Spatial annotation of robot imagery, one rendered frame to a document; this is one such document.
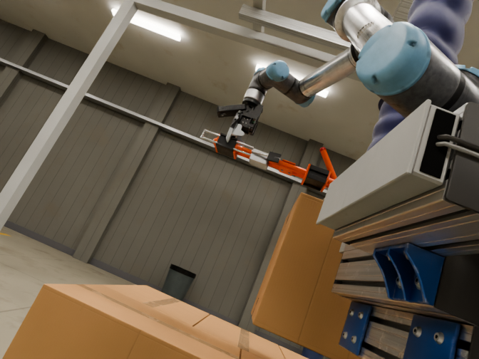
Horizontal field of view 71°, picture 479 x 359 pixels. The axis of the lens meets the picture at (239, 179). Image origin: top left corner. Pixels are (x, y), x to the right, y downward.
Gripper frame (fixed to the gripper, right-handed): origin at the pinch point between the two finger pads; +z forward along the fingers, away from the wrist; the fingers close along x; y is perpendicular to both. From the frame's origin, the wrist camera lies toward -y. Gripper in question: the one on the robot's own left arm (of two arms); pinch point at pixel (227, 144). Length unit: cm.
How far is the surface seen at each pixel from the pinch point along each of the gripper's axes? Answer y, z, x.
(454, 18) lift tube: 64, -76, -11
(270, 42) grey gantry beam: -46, -195, 176
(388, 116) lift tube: 52, -29, -6
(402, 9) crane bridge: 58, -175, 79
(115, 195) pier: -282, -20, 499
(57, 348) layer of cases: -15, 79, -19
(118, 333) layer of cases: -2, 69, -18
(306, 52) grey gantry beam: -6, -197, 177
